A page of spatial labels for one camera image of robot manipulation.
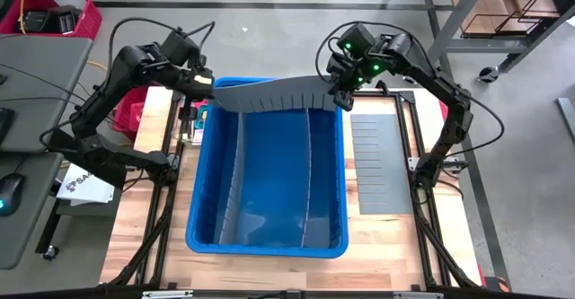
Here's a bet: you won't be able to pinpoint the black devices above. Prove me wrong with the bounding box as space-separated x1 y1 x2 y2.
22 4 83 35

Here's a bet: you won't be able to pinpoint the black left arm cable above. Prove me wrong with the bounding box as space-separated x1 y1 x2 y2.
107 17 216 66

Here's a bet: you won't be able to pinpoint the silver metal bracket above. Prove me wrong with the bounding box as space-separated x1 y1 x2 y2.
407 156 469 173

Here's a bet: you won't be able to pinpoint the grey folding table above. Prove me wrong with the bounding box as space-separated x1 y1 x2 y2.
0 35 94 271

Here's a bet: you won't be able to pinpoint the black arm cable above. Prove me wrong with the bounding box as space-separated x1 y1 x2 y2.
107 17 216 66
466 94 507 159

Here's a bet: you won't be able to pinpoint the red plastic crate with devices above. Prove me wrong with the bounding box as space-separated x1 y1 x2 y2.
0 0 103 40

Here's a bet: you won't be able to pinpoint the blue plastic bin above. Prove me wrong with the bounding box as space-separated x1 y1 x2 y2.
185 76 350 259

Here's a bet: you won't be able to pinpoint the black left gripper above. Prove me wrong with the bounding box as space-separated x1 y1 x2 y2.
177 64 217 107

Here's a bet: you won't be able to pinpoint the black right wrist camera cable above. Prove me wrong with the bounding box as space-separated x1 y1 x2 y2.
314 20 426 87

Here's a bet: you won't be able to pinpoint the cardboard boxes on cart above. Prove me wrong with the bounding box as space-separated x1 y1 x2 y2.
450 0 562 35

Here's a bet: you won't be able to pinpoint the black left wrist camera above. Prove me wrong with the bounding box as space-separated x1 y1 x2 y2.
160 31 201 66

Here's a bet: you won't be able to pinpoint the teal plastic item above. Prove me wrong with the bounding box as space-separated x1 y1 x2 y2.
193 106 209 130

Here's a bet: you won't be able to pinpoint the long grey slotted divider sheet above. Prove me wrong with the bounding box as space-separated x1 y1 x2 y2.
210 110 247 246
299 108 334 250

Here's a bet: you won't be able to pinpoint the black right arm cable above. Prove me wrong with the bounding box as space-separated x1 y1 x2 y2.
466 94 507 159

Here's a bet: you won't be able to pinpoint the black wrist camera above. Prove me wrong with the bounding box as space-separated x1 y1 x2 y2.
160 31 201 66
335 22 375 57

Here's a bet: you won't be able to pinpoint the black computer mouse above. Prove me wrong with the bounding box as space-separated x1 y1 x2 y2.
0 172 26 218

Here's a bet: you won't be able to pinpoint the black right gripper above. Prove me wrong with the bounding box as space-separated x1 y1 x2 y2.
326 51 370 112

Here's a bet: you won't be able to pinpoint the yellow cable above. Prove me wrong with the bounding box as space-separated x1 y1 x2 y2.
16 0 28 35

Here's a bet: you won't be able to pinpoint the grey metal panel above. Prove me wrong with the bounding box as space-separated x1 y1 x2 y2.
554 96 575 144

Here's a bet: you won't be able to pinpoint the white paper with logo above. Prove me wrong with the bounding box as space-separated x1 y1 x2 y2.
56 168 116 207

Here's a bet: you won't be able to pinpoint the grey metal cart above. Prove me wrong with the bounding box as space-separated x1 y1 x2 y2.
402 0 575 85

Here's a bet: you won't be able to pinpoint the black leg with caster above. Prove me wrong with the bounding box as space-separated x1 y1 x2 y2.
34 198 62 263

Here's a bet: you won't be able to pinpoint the silver metal bracket plate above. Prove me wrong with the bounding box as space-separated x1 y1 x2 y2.
142 290 195 299
392 291 445 299

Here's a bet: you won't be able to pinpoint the black flat device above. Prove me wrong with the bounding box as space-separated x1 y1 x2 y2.
0 107 17 145

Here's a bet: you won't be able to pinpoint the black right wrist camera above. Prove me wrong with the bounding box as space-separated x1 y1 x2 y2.
335 22 375 57

